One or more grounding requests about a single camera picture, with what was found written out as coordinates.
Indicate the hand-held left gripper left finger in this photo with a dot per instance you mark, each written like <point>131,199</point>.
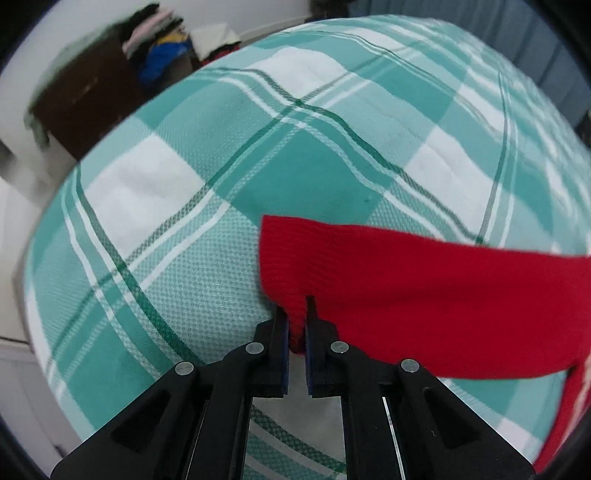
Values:
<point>285,353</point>

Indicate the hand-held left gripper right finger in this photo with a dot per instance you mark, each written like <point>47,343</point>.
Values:
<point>310,355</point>

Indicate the red knit garment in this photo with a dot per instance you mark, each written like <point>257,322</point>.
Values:
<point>415,300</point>

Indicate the pile of mixed clothes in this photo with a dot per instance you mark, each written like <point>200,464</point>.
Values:
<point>157,50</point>

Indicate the dark hanging clothes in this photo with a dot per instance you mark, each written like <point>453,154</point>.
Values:
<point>332,7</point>

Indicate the green plaid bed blanket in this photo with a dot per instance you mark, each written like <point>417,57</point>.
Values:
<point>184,277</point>

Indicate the brown wooden cabinet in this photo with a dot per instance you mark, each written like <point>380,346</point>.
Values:
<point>92,101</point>

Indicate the white folded cloth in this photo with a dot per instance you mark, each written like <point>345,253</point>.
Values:
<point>214,39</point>

